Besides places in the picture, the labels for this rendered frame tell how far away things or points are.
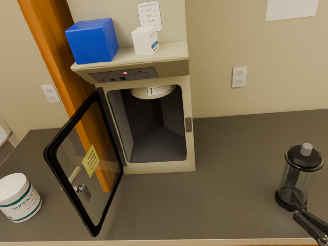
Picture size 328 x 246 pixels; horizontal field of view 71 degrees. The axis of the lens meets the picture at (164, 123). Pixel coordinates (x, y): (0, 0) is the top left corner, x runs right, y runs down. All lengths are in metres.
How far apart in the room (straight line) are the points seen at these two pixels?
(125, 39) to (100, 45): 0.12
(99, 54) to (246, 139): 0.82
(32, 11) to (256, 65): 0.98
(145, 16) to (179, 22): 0.10
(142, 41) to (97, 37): 0.11
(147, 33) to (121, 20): 0.12
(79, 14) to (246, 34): 0.76
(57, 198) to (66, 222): 0.14
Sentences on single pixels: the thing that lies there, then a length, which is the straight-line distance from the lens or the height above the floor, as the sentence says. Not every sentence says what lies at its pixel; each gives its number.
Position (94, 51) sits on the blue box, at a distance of 0.66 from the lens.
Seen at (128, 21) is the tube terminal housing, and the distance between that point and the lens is 0.72.
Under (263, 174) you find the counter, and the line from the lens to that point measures 1.07.
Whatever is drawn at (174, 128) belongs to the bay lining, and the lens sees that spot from 1.11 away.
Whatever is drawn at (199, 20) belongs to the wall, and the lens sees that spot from 1.16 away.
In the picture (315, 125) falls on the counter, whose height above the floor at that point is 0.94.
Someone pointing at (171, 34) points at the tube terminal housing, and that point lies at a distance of 0.72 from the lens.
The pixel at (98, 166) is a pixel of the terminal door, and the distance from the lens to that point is 0.83.
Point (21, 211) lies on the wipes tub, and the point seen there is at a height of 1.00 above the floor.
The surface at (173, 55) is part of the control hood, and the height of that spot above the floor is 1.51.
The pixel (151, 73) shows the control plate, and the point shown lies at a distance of 0.70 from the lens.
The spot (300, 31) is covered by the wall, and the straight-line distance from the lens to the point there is 1.29.
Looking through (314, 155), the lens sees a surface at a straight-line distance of 0.84.
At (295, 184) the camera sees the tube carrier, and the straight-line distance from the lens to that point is 0.87.
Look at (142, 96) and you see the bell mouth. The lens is 0.83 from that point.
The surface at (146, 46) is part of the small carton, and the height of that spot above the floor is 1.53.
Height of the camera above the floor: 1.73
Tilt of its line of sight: 36 degrees down
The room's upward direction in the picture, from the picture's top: 9 degrees counter-clockwise
